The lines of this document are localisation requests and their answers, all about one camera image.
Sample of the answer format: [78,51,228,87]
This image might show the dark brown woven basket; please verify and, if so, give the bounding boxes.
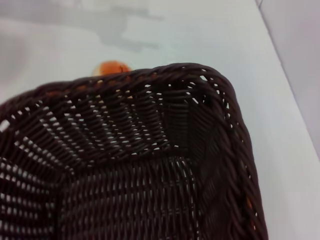
[0,62,270,240]

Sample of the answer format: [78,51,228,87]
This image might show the orange bread roll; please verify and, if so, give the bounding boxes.
[91,60,132,76]

